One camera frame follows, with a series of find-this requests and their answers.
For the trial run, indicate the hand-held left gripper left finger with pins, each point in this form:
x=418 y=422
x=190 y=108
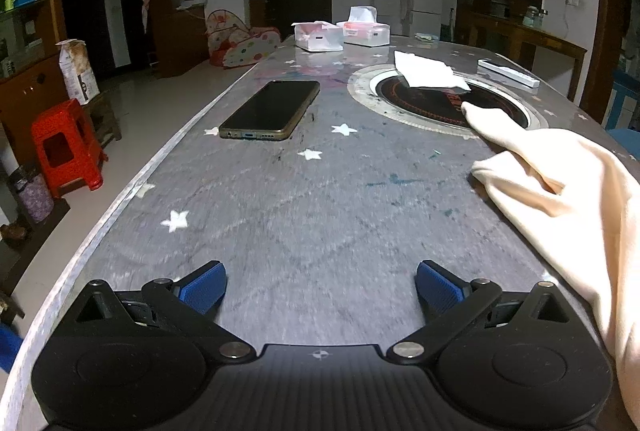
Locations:
x=205 y=283

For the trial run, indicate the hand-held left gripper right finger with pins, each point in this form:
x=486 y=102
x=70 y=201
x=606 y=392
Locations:
x=437 y=286

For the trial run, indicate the cream garment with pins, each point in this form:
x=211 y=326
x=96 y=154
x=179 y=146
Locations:
x=575 y=191

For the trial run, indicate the grey star-print table cover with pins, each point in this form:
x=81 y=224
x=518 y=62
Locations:
x=325 y=211

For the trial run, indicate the round built-in hotplate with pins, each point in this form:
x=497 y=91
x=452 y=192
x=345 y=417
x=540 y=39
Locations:
x=415 y=103

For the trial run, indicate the black smartphone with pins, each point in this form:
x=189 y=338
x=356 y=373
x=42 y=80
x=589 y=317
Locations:
x=270 y=108

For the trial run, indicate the clear plastic jar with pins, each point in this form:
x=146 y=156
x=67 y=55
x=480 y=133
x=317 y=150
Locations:
x=32 y=198

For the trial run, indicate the low wooden bench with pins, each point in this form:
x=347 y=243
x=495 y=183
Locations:
x=102 y=116

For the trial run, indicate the white crumpled tissue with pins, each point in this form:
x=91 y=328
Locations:
x=425 y=71

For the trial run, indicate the red plastic stool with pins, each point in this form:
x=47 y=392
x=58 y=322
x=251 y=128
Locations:
x=55 y=116

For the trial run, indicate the white remote control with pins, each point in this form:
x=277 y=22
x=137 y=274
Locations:
x=507 y=72

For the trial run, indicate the white and brown paper bag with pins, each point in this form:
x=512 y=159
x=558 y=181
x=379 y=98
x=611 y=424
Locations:
x=77 y=71

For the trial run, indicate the small clear plastic box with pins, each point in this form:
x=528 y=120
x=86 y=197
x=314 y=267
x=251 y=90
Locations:
x=427 y=37

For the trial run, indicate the tall white tissue box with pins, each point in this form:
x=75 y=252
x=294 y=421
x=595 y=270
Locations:
x=367 y=33

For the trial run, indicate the blue cabinet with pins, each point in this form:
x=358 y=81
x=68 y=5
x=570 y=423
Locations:
x=622 y=98

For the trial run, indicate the dark wooden side desk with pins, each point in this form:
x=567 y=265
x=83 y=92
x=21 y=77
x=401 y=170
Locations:
x=525 y=36

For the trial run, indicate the low white tissue box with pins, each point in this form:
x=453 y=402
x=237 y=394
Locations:
x=320 y=38

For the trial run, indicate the wooden glass-shelf cabinet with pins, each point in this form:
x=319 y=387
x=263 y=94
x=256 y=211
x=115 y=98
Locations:
x=30 y=76

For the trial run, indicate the glass jar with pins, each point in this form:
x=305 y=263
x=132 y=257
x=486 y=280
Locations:
x=534 y=17

